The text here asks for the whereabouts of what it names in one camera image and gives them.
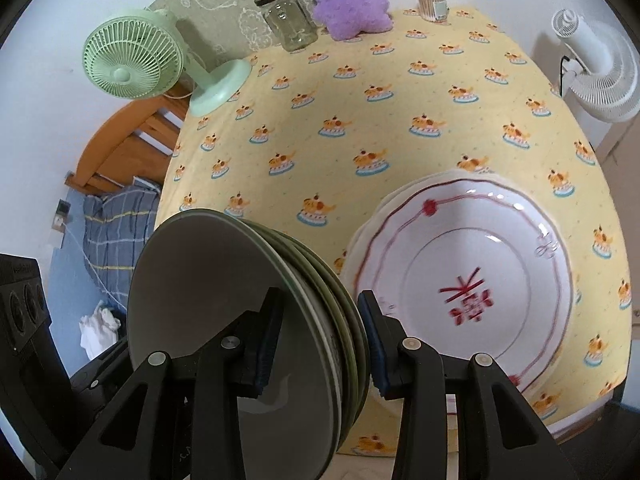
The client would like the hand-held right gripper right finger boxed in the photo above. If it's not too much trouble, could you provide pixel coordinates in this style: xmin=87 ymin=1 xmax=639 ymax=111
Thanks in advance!
xmin=356 ymin=290 xmax=568 ymax=480

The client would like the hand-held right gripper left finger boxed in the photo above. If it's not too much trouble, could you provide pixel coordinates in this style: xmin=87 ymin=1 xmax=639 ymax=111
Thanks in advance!
xmin=55 ymin=287 xmax=286 ymax=480

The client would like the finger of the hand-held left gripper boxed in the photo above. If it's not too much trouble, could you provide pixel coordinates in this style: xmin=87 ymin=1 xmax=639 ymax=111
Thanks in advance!
xmin=70 ymin=334 xmax=134 ymax=412

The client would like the grey rimmed ceramic bowl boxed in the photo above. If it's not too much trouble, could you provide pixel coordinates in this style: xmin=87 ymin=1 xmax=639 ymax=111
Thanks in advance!
xmin=260 ymin=227 xmax=372 ymax=441

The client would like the small floral ceramic bowl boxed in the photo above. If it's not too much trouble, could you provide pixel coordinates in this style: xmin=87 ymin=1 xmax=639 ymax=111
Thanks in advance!
xmin=127 ymin=208 xmax=346 ymax=480

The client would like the scalloped orange flower plate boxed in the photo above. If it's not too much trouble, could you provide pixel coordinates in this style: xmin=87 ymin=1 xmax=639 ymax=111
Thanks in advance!
xmin=340 ymin=170 xmax=576 ymax=431

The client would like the white plate with maroon motif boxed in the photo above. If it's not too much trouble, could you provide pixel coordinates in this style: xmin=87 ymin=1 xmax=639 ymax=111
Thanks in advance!
xmin=352 ymin=180 xmax=573 ymax=401

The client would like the white cloth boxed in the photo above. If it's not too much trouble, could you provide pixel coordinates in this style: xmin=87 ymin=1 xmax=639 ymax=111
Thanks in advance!
xmin=80 ymin=300 xmax=123 ymax=361

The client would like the grey plaid pillow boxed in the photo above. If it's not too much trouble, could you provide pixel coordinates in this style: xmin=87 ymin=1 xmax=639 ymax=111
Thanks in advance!
xmin=82 ymin=182 xmax=163 ymax=286

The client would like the wooden bed headboard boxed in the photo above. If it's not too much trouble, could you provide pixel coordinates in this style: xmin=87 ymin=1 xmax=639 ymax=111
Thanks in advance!
xmin=65 ymin=95 xmax=193 ymax=196

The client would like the yellow printed tablecloth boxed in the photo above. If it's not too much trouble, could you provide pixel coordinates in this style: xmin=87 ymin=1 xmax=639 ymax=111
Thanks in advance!
xmin=155 ymin=5 xmax=633 ymax=458

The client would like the green desk fan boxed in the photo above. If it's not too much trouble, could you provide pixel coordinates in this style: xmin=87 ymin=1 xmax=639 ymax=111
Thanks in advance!
xmin=82 ymin=7 xmax=252 ymax=117

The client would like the empty glass jar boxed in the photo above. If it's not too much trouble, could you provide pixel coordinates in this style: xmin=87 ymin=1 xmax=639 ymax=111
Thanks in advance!
xmin=254 ymin=0 xmax=319 ymax=52

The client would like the cotton swab container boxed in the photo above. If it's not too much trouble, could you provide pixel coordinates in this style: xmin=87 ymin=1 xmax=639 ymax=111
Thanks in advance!
xmin=416 ymin=0 xmax=451 ymax=22

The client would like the white fan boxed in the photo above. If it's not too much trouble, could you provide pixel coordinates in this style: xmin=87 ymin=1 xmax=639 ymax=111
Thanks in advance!
xmin=551 ymin=8 xmax=640 ymax=123

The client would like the black fan cable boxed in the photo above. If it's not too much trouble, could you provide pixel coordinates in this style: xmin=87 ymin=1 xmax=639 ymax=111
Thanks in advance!
xmin=559 ymin=55 xmax=578 ymax=98

